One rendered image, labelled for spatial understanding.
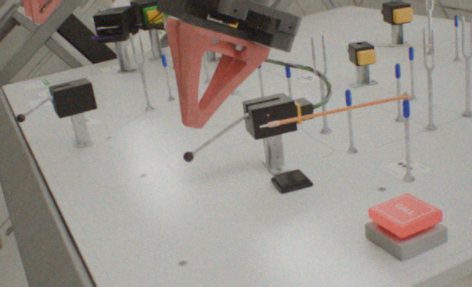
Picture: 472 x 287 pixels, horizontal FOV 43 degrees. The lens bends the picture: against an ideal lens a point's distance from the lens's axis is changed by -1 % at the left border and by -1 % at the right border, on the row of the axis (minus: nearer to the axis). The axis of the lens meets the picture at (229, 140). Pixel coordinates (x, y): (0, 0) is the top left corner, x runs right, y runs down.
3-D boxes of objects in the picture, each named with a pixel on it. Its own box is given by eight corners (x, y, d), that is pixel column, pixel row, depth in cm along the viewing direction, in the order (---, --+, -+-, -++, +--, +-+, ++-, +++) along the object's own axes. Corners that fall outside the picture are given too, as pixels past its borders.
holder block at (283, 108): (245, 130, 78) (241, 100, 77) (286, 121, 79) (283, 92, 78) (255, 140, 74) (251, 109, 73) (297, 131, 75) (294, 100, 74)
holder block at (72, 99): (25, 154, 97) (9, 96, 93) (98, 134, 101) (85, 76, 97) (29, 163, 93) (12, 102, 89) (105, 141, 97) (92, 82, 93)
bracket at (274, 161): (261, 162, 80) (257, 127, 79) (278, 158, 81) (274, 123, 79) (273, 174, 76) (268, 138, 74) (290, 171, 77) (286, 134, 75)
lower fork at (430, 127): (441, 128, 82) (438, 27, 77) (430, 132, 82) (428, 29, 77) (430, 125, 84) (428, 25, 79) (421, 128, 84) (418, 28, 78)
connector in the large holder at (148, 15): (168, 21, 142) (165, 3, 141) (172, 22, 140) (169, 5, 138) (145, 26, 141) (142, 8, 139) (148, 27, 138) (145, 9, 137)
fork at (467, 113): (477, 115, 85) (477, 17, 80) (468, 118, 85) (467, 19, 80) (467, 112, 87) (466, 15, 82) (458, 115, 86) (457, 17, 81)
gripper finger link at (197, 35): (202, 116, 51) (234, 7, 49) (244, 143, 45) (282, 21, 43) (127, 102, 47) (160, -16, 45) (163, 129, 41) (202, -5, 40)
